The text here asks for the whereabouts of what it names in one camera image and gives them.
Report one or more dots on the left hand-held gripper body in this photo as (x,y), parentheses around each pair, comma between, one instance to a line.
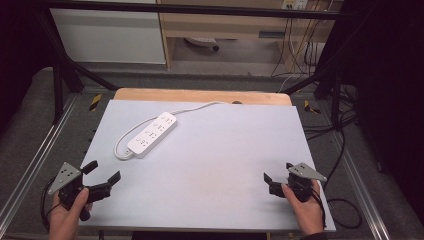
(65,177)

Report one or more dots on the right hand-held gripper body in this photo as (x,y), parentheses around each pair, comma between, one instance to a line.
(303,186)

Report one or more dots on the person's right hand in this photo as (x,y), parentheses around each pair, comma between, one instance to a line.
(308,216)

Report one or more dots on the person's left hand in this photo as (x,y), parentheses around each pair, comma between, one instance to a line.
(65,221)

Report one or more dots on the white power strip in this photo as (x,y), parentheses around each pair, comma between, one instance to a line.
(151,135)

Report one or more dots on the white table board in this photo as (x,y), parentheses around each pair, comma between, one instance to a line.
(216,160)

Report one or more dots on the yellow black tape marker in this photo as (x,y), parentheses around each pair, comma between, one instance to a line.
(95,102)
(310,107)

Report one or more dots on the wooden table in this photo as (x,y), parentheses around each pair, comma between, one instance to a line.
(200,96)

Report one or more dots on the black curtain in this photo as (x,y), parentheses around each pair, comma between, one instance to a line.
(390,83)
(20,50)

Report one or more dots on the white cabinet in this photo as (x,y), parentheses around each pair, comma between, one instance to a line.
(106,36)

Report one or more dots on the grey rounded device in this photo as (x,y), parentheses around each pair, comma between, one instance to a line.
(201,41)

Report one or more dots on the aluminium floor rail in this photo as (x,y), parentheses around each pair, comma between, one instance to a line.
(36,160)
(361,190)

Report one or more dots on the white wall socket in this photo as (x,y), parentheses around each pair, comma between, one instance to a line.
(295,4)

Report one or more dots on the black metal frame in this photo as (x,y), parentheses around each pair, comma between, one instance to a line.
(200,9)

